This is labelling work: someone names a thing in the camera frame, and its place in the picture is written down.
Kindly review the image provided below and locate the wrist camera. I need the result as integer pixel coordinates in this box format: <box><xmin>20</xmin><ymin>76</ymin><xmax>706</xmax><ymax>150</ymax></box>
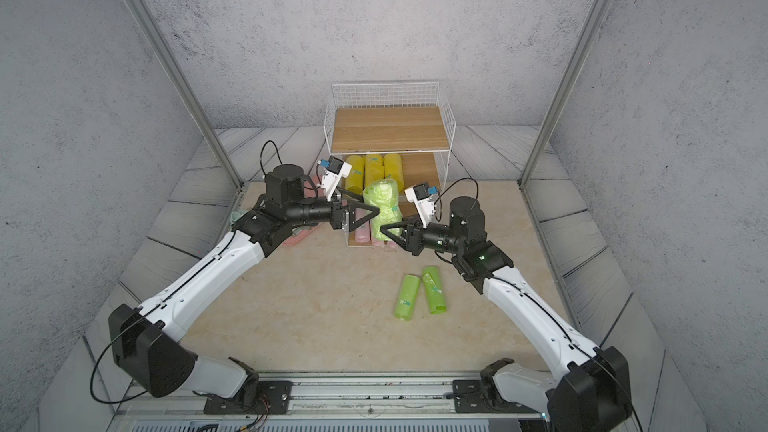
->
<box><xmin>318</xmin><ymin>156</ymin><xmax>352</xmax><ymax>201</ymax></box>
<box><xmin>405</xmin><ymin>182</ymin><xmax>438</xmax><ymax>228</ymax></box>

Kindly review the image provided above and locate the aluminium frame post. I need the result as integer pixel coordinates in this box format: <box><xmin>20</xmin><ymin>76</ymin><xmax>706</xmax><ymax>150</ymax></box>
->
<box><xmin>123</xmin><ymin>0</ymin><xmax>244</xmax><ymax>191</ymax></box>
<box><xmin>518</xmin><ymin>0</ymin><xmax>612</xmax><ymax>190</ymax></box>

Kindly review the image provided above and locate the left aluminium frame post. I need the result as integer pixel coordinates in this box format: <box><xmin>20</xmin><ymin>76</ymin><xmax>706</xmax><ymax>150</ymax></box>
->
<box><xmin>123</xmin><ymin>0</ymin><xmax>244</xmax><ymax>191</ymax></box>

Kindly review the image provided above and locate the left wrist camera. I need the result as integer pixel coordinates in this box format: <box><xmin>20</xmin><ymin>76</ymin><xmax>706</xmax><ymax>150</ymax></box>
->
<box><xmin>318</xmin><ymin>156</ymin><xmax>352</xmax><ymax>201</ymax></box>

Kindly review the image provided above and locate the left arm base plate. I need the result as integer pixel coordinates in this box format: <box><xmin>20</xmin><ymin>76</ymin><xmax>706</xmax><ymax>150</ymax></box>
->
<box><xmin>203</xmin><ymin>380</ymin><xmax>293</xmax><ymax>416</ymax></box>

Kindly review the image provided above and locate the pink tray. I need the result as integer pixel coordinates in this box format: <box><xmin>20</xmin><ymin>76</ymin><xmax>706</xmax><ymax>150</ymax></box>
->
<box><xmin>283</xmin><ymin>174</ymin><xmax>323</xmax><ymax>246</ymax></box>

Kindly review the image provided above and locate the yellow bag roll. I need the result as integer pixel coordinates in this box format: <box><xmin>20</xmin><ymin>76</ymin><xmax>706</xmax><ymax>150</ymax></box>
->
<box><xmin>364</xmin><ymin>154</ymin><xmax>385</xmax><ymax>188</ymax></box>
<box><xmin>345</xmin><ymin>155</ymin><xmax>365</xmax><ymax>195</ymax></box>
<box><xmin>384</xmin><ymin>153</ymin><xmax>405</xmax><ymax>193</ymax></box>

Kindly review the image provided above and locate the mint green bottle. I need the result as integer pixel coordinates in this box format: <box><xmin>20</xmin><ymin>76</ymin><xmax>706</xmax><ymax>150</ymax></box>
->
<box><xmin>230</xmin><ymin>210</ymin><xmax>248</xmax><ymax>226</ymax></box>

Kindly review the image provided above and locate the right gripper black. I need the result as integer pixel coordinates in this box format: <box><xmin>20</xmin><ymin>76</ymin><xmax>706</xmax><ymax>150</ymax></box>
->
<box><xmin>382</xmin><ymin>215</ymin><xmax>468</xmax><ymax>260</ymax></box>

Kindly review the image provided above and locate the aluminium mounting rail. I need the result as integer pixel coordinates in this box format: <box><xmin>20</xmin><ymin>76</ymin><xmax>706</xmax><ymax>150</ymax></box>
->
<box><xmin>108</xmin><ymin>372</ymin><xmax>556</xmax><ymax>431</ymax></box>

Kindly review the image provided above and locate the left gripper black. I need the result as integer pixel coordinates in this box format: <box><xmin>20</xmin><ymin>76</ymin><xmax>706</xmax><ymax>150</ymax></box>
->
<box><xmin>283</xmin><ymin>187</ymin><xmax>377</xmax><ymax>233</ymax></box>

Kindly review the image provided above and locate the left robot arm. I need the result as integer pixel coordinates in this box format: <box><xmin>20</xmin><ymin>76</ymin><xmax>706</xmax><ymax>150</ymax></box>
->
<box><xmin>108</xmin><ymin>157</ymin><xmax>378</xmax><ymax>405</ymax></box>

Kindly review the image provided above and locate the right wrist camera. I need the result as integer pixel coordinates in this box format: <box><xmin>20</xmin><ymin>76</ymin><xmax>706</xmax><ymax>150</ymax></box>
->
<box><xmin>405</xmin><ymin>182</ymin><xmax>438</xmax><ymax>228</ymax></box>

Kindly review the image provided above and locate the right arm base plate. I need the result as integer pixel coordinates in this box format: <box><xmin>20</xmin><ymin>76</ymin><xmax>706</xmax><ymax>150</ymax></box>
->
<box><xmin>452</xmin><ymin>379</ymin><xmax>537</xmax><ymax>414</ymax></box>

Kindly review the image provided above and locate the white wire wooden shelf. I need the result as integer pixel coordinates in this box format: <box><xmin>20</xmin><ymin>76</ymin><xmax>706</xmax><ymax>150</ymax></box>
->
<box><xmin>322</xmin><ymin>80</ymin><xmax>457</xmax><ymax>248</ymax></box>

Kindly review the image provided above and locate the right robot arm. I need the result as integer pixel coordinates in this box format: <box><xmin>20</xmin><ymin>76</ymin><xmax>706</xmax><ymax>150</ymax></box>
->
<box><xmin>380</xmin><ymin>184</ymin><xmax>638</xmax><ymax>431</ymax></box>

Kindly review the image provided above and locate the light green bag roll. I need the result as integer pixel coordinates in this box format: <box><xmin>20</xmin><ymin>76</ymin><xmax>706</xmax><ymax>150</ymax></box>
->
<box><xmin>363</xmin><ymin>178</ymin><xmax>403</xmax><ymax>241</ymax></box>

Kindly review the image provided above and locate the right aluminium frame post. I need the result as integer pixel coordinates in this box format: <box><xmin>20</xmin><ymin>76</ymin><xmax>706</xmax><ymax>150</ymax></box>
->
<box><xmin>518</xmin><ymin>0</ymin><xmax>612</xmax><ymax>190</ymax></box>

